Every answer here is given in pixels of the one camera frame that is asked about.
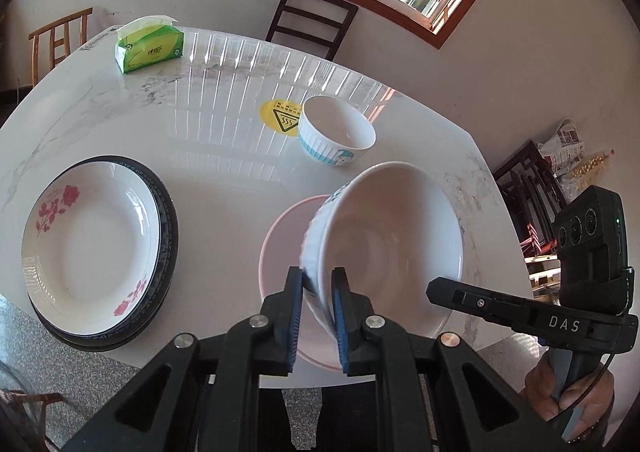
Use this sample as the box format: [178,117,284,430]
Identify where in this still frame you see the large blue floral plate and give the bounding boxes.
[27,156,180,353]

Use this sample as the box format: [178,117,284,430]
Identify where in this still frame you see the yellow warning sticker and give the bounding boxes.
[259,99,304,135]

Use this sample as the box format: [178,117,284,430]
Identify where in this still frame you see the dark wooden side furniture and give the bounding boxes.
[492,139,568,303]

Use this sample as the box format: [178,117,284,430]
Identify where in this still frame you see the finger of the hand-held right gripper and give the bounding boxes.
[426,277,538,327]

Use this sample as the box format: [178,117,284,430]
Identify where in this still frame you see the dark wooden chair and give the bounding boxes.
[265,0,359,61]

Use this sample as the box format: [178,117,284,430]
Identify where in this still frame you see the white bowl with rabbit print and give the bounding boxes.
[300,162,464,340]

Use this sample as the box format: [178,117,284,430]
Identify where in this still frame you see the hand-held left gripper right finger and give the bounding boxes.
[330,267,563,452]

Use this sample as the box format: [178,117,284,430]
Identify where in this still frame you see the light wooden chair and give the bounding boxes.
[28,8,93,85]

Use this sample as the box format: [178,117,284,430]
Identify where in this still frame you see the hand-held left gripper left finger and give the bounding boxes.
[60,267,306,452]

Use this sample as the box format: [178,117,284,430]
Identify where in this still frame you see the white plate with red flowers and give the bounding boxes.
[21,159,163,337]

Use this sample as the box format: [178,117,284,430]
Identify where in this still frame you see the green tissue pack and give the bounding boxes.
[116,16,185,75]

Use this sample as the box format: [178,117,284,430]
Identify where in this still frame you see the dried yellow stalks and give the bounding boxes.
[570,149,616,183]

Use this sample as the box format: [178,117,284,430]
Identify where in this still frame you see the folded newspapers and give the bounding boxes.
[537,118,586,177]

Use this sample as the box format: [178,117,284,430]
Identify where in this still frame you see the person's right hand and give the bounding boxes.
[525,359,616,438]

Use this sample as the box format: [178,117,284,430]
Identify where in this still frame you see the white ribbed bowl cartoon print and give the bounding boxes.
[298,95,377,167]

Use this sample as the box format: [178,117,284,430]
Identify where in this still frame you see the pink bowl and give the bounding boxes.
[258,195,453,373]

